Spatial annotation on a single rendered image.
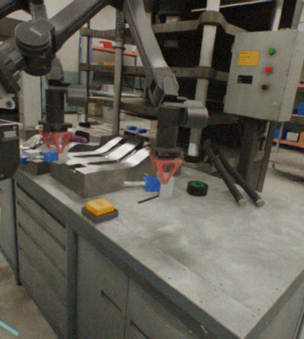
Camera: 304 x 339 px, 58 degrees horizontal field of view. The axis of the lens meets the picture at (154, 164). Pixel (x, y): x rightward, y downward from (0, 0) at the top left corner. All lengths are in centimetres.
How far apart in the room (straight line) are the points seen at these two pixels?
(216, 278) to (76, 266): 61
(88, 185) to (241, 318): 61
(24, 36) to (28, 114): 475
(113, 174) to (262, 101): 82
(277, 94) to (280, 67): 12
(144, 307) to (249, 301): 32
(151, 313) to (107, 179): 45
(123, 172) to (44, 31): 52
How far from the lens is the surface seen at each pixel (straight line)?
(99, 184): 97
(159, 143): 71
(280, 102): 142
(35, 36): 75
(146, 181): 74
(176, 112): 70
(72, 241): 106
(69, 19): 85
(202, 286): 63
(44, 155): 95
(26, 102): 544
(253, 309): 62
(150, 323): 85
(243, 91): 150
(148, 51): 82
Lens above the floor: 119
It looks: 16 degrees down
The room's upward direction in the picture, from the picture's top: 5 degrees clockwise
